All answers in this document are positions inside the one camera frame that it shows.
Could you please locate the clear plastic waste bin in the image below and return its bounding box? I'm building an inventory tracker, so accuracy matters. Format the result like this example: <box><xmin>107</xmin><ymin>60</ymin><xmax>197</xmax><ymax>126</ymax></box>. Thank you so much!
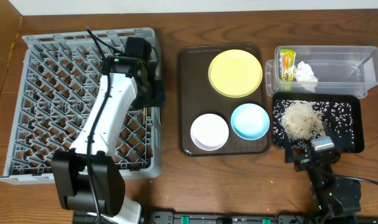
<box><xmin>265</xmin><ymin>45</ymin><xmax>378</xmax><ymax>98</ymax></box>

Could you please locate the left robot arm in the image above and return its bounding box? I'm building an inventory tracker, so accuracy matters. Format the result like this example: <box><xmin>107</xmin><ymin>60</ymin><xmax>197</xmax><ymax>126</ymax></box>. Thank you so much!
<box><xmin>51</xmin><ymin>37</ymin><xmax>164</xmax><ymax>223</ymax></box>

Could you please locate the light blue bowl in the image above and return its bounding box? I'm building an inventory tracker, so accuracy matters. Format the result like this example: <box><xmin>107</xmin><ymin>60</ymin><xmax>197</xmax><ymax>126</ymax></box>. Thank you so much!
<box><xmin>230</xmin><ymin>103</ymin><xmax>270</xmax><ymax>141</ymax></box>

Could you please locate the dark brown serving tray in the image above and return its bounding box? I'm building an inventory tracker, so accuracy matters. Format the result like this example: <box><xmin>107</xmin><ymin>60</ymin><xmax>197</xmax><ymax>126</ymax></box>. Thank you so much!
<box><xmin>177</xmin><ymin>42</ymin><xmax>272</xmax><ymax>157</ymax></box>

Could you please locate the grey dishwasher rack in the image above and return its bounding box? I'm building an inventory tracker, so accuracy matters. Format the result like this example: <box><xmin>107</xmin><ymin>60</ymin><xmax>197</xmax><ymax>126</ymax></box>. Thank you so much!
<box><xmin>0</xmin><ymin>27</ymin><xmax>162</xmax><ymax>185</ymax></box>

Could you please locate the white tissue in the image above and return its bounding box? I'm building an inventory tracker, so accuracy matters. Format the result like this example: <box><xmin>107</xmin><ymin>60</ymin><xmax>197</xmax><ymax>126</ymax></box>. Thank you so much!
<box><xmin>294</xmin><ymin>61</ymin><xmax>318</xmax><ymax>93</ymax></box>

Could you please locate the yellow round plate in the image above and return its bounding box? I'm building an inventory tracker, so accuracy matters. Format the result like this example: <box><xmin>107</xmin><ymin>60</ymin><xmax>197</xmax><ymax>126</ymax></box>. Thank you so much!
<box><xmin>208</xmin><ymin>49</ymin><xmax>262</xmax><ymax>98</ymax></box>

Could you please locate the rice food waste pile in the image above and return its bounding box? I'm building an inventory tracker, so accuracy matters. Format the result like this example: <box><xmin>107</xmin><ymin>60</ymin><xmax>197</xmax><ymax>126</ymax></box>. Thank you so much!
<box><xmin>281</xmin><ymin>100</ymin><xmax>326</xmax><ymax>141</ymax></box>

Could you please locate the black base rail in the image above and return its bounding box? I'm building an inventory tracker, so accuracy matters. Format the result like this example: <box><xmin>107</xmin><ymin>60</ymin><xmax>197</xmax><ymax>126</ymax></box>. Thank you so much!
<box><xmin>71</xmin><ymin>211</ymin><xmax>378</xmax><ymax>224</ymax></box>

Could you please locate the black waste tray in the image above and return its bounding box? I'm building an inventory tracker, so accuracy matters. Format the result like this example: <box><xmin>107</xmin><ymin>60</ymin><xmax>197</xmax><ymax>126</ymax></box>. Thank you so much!
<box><xmin>272</xmin><ymin>92</ymin><xmax>365</xmax><ymax>153</ymax></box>

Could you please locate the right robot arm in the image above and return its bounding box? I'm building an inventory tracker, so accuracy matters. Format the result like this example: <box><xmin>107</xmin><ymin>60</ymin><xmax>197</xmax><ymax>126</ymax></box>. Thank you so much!
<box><xmin>285</xmin><ymin>137</ymin><xmax>361</xmax><ymax>223</ymax></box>

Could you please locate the yellow green snack wrapper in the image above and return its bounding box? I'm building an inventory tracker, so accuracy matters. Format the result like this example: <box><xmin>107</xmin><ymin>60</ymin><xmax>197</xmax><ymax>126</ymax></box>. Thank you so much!
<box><xmin>279</xmin><ymin>49</ymin><xmax>296</xmax><ymax>82</ymax></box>

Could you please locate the wooden chopstick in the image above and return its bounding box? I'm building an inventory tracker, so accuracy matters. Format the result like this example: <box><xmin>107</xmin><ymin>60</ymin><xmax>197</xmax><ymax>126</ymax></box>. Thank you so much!
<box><xmin>143</xmin><ymin>108</ymin><xmax>147</xmax><ymax>125</ymax></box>

